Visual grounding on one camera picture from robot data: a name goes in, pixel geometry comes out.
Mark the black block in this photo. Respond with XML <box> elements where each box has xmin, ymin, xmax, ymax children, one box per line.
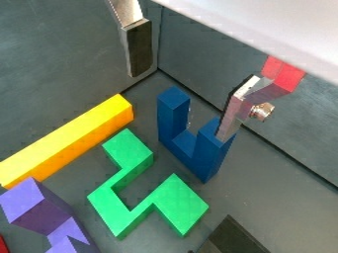
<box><xmin>194</xmin><ymin>215</ymin><xmax>271</xmax><ymax>253</ymax></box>

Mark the yellow long block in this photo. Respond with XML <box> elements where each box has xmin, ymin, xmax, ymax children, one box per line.
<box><xmin>0</xmin><ymin>94</ymin><xmax>133</xmax><ymax>189</ymax></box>

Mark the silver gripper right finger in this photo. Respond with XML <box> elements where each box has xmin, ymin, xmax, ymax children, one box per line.
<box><xmin>215</xmin><ymin>56</ymin><xmax>304</xmax><ymax>141</ymax></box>

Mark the green S-shaped block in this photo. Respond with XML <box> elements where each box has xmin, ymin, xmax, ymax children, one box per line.
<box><xmin>85</xmin><ymin>127</ymin><xmax>209</xmax><ymax>240</ymax></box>

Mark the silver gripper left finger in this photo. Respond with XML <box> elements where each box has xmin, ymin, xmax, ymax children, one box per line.
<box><xmin>104</xmin><ymin>0</ymin><xmax>153</xmax><ymax>77</ymax></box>

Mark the blue U-shaped block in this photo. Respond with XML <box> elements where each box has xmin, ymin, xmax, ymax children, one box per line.
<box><xmin>157</xmin><ymin>87</ymin><xmax>235</xmax><ymax>183</ymax></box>

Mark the purple U-shaped block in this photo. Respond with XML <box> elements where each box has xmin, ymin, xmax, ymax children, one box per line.
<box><xmin>0</xmin><ymin>178</ymin><xmax>100</xmax><ymax>253</ymax></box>

